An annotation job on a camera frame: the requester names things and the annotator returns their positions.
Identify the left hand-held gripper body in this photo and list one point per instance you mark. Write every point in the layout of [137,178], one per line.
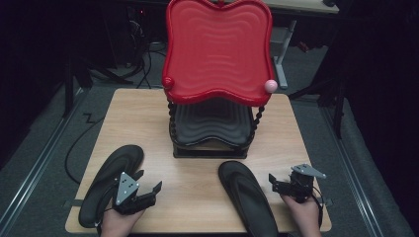
[126,189]

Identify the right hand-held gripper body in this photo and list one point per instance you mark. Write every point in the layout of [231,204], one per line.
[301,182]

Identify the black flip-flop slipper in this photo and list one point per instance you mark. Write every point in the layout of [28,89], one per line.
[113,164]
[247,194]

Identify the red shoe rack top tray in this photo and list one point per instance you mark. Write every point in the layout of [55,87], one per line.
[217,49]

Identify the person's right hand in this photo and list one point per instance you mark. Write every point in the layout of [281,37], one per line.
[303,214]

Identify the person's left hand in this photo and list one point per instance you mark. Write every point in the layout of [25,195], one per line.
[118,223]

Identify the black metal stand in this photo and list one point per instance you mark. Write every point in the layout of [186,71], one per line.
[74,82]
[332,98]

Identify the dark computer tower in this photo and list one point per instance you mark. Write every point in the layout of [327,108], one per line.
[136,33]

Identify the light desk with metal leg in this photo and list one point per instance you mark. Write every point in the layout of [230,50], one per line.
[296,6]

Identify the metal floor rail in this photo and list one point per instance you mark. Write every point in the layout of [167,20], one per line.
[36,168]
[352,171]

